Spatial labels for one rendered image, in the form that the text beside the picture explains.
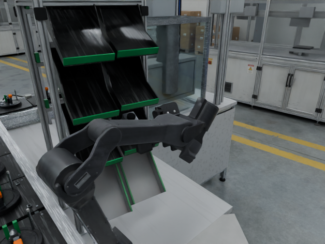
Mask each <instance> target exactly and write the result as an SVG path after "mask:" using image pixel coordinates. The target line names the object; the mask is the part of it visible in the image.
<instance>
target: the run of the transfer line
mask: <svg viewBox="0 0 325 244"><path fill-rule="evenodd" d="M50 116H51V118H54V112H53V111H50ZM0 122H2V124H3V125H4V127H5V128H6V130H10V129H14V128H18V127H21V126H25V125H28V124H32V123H36V122H40V116H39V112H38V108H37V107H32V108H28V109H24V110H20V111H16V112H11V113H7V114H3V115H0Z"/></svg>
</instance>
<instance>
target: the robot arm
mask: <svg viewBox="0 0 325 244"><path fill-rule="evenodd" d="M218 111H219V108H218V107H217V106H215V105H214V104H212V103H211V102H209V101H207V100H206V99H205V98H201V97H198V99H197V100H196V103H195V105H194V107H193V109H192V110H191V112H190V114H189V116H185V115H183V114H180V112H179V109H178V106H177V103H176V102H171V103H167V104H163V105H161V106H159V107H155V110H154V111H153V112H152V115H153V118H154V119H151V120H105V119H101V118H100V119H94V120H92V121H91V122H90V123H89V124H87V125H86V126H85V127H84V128H83V129H81V130H79V131H77V132H75V133H73V134H71V135H69V136H67V137H65V138H64V139H63V140H61V141H60V142H59V143H58V144H57V145H56V146H55V147H54V148H53V149H51V150H49V151H47V152H46V153H45V154H44V155H43V156H42V157H41V158H40V160H39V161H38V164H37V166H36V172H37V174H38V176H39V177H40V178H41V179H42V180H43V181H44V183H45V184H46V185H47V186H48V187H49V188H50V189H51V190H52V191H53V192H54V193H55V194H56V195H57V196H58V198H60V199H61V200H62V201H63V202H64V203H66V204H67V205H68V206H69V207H70V208H71V209H72V210H73V212H74V213H75V215H76V216H77V218H78V219H79V221H80V222H81V224H82V226H83V227H84V228H85V230H86V231H87V232H88V234H89V235H90V237H91V238H92V240H93V241H94V243H95V244H132V242H131V241H130V240H129V239H128V238H127V237H126V236H125V235H124V234H123V233H122V232H121V231H120V230H119V229H118V228H116V227H115V226H114V227H113V228H112V227H111V225H110V223H109V222H108V220H107V217H106V216H105V214H104V213H103V211H102V209H101V207H100V206H99V204H98V202H97V200H96V198H95V196H94V191H95V187H96V186H95V182H94V180H95V179H96V178H97V177H98V176H99V175H100V174H101V173H102V172H103V170H104V167H105V165H106V162H107V160H108V157H109V155H110V153H111V152H112V150H113V149H114V148H115V147H116V146H123V145H133V144H135V146H136V151H137V152H138V153H139V154H144V153H147V152H150V151H152V150H153V147H154V146H155V144H157V143H160V142H162V146H163V147H168V146H170V147H171V150H172V151H175V150H180V151H181V153H180V155H179V158H181V159H183V160H184V161H186V162H187V163H189V164H190V163H191V162H192V161H193V160H194V159H195V158H196V157H195V156H196V155H197V154H198V152H199V151H200V149H201V147H202V143H203V136H204V134H205V133H206V131H208V130H209V128H210V126H211V124H212V122H213V120H214V119H215V117H216V115H217V113H218ZM93 144H94V146H93V149H92V151H91V153H90V155H89V157H88V159H87V160H86V161H85V162H82V161H81V160H80V159H78V158H77V157H76V156H74V155H75V154H76V153H77V152H79V151H81V150H83V149H85V148H87V147H89V146H91V145H93Z"/></svg>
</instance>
